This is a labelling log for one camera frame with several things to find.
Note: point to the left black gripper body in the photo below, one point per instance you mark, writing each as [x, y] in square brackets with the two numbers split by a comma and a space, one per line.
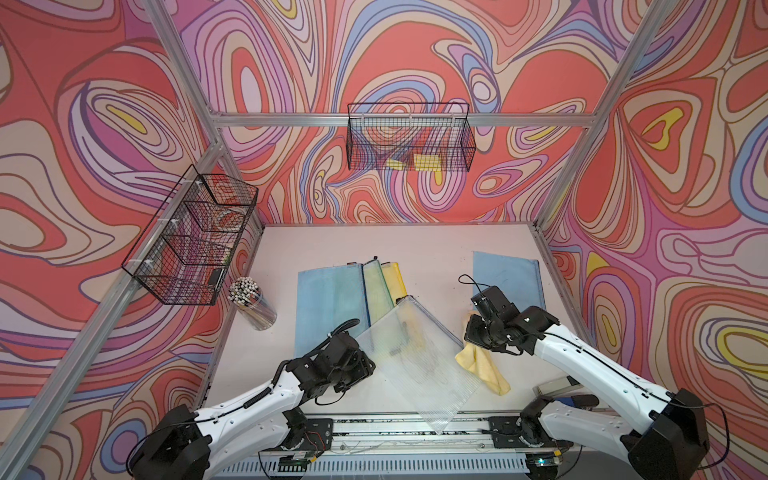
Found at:
[356, 370]

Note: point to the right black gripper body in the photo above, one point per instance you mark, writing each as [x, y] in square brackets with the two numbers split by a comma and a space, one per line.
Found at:
[485, 333]

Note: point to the yellow wiping cloth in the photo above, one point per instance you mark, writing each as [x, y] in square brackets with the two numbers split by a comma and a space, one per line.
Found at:
[479, 362]

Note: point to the light blue mesh document bag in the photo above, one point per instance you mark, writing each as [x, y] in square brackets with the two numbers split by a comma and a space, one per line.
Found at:
[519, 279]

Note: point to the white blue-zip document bag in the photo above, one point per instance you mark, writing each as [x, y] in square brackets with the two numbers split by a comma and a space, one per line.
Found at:
[415, 354]

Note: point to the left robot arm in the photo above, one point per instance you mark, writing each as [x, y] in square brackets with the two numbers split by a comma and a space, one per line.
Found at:
[199, 444]

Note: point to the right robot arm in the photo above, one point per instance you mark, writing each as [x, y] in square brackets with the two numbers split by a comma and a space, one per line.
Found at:
[660, 434]

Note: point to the green zip document bag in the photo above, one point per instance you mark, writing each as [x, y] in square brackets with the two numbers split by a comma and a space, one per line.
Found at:
[378, 298]

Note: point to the yellow document bag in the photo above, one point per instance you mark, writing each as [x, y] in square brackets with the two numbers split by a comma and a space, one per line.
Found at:
[394, 281]

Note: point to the grey stapler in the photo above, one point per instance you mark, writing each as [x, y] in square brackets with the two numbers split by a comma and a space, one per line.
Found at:
[569, 391]

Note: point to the clear pencil holder cup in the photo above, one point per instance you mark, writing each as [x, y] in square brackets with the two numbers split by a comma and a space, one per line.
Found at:
[249, 299]

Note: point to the yellow sponge in basket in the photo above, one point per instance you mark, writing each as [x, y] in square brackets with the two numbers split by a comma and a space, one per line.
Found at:
[416, 162]

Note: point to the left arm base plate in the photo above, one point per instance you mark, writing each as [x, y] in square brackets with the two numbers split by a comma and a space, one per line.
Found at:
[314, 436]

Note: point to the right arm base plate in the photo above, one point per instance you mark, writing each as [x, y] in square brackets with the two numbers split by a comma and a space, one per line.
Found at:
[509, 432]

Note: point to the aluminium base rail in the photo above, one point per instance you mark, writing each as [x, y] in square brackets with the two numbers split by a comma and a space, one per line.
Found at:
[398, 431]

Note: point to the black wire basket left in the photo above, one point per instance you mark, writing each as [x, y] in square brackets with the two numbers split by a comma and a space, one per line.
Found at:
[183, 256]

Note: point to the black wire basket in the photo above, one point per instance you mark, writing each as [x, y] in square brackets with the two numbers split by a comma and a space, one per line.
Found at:
[377, 131]
[183, 256]

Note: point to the black wire basket back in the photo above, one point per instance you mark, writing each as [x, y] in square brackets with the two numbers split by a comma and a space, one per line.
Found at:
[377, 131]

